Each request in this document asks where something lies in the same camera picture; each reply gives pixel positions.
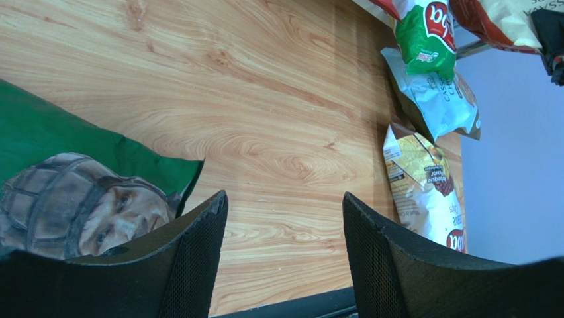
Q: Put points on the cream orange cassava chips bag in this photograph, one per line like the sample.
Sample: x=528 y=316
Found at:
x=503 y=24

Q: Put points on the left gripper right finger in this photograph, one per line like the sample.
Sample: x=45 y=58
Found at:
x=398 y=273

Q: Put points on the brown Chuba chips bag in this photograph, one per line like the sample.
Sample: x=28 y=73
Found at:
x=422 y=187

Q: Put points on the light blue cassava chips bag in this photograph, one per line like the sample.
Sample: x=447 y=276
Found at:
x=435 y=106

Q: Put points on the dark green chips bag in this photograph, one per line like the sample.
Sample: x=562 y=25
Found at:
x=70 y=188

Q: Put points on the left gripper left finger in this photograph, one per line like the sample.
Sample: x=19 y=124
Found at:
x=169 y=272

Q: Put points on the green Chuba chips bag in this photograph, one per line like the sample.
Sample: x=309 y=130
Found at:
x=424 y=34

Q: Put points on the red Chuba chips bag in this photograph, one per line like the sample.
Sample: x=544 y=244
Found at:
x=389 y=7

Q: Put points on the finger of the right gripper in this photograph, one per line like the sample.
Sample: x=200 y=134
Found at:
x=549 y=29

